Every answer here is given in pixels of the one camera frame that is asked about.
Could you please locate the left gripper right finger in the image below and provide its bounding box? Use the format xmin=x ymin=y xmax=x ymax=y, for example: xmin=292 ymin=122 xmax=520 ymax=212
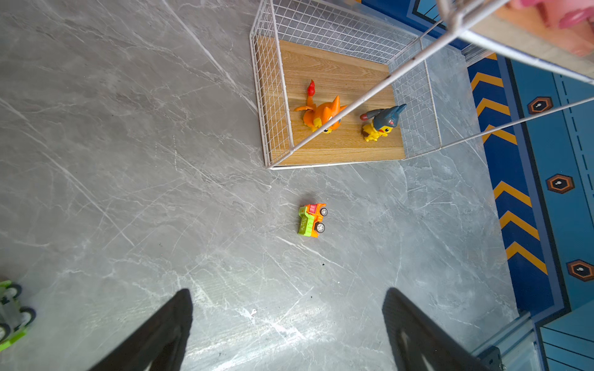
xmin=382 ymin=288 xmax=487 ymax=371

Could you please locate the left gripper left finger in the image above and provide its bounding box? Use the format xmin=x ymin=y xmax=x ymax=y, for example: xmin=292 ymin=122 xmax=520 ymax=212
xmin=92 ymin=288 xmax=193 ymax=370

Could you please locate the pink pig toy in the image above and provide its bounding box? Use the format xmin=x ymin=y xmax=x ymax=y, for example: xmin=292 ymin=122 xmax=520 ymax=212
xmin=507 ymin=0 xmax=593 ymax=29

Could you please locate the grey hooded pikachu figure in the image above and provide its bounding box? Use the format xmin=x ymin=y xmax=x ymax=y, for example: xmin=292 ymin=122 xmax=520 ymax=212
xmin=360 ymin=104 xmax=407 ymax=142

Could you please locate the orange pikachu figure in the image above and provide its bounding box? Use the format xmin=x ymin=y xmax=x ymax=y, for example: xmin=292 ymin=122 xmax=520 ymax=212
xmin=294 ymin=80 xmax=347 ymax=132

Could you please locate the white wire wooden shelf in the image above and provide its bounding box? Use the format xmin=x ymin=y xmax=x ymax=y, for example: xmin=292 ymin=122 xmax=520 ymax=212
xmin=249 ymin=1 xmax=593 ymax=169

